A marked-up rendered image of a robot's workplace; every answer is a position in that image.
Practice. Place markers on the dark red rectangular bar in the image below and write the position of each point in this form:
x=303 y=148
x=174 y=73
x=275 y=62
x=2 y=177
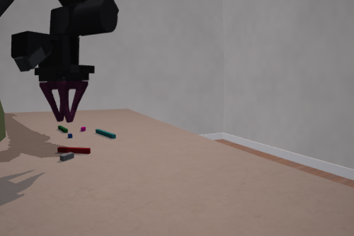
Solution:
x=77 y=150

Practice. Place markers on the turquoise rod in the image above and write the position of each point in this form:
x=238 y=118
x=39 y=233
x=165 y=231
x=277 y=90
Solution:
x=107 y=134

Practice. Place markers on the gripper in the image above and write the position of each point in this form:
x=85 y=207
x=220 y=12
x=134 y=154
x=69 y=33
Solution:
x=72 y=79

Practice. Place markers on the green rod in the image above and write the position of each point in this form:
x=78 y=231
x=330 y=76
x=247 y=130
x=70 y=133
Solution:
x=64 y=130

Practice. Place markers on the grey rod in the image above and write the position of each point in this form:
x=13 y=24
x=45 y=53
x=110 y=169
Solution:
x=67 y=156

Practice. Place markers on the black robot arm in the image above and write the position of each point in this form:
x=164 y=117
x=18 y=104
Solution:
x=90 y=17

